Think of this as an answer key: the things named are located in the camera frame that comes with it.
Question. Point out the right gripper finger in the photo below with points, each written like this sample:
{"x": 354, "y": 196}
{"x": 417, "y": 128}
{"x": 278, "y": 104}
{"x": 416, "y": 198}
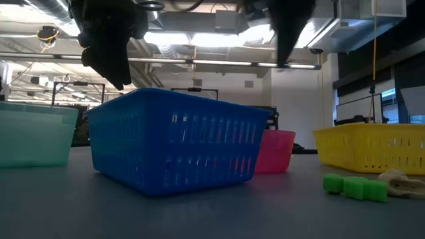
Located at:
{"x": 289, "y": 30}

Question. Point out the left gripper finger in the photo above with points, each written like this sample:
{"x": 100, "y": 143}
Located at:
{"x": 109, "y": 66}

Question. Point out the grey ceiling air unit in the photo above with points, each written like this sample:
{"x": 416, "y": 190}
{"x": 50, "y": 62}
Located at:
{"x": 225, "y": 20}

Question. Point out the long ceiling light strip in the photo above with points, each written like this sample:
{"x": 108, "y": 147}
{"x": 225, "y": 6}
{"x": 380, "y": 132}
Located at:
{"x": 219, "y": 62}

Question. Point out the blue plastic basket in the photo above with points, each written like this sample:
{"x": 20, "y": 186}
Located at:
{"x": 133, "y": 149}

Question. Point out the black background robot rig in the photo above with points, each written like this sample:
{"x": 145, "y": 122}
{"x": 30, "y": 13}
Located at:
{"x": 273, "y": 120}

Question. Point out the teal plastic bin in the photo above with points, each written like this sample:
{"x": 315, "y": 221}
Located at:
{"x": 33, "y": 139}

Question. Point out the pink plastic bowl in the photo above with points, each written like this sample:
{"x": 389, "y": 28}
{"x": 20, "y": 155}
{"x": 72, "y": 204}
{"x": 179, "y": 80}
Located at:
{"x": 275, "y": 152}

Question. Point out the yellow plastic basket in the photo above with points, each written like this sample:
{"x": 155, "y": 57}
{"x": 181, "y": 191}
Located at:
{"x": 348, "y": 146}

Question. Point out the green plastic monster hand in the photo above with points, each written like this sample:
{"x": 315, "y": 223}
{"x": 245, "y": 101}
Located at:
{"x": 355, "y": 189}

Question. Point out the beige plastic skull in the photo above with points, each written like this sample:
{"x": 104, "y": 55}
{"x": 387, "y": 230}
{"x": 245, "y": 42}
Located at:
{"x": 403, "y": 189}

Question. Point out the silver round air duct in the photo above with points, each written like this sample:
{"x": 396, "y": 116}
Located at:
{"x": 50, "y": 8}

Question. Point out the rectangular metal air duct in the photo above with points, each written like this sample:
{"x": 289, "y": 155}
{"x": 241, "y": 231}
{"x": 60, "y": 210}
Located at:
{"x": 352, "y": 33}

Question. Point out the grey wall vent grille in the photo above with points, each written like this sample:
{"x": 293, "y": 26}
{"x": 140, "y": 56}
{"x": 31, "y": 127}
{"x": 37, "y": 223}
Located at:
{"x": 249, "y": 84}
{"x": 197, "y": 82}

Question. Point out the black rig frame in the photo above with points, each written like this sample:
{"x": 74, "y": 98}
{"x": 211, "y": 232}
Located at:
{"x": 194, "y": 89}

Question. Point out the black table frame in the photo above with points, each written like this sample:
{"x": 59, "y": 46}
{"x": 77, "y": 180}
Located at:
{"x": 303, "y": 151}

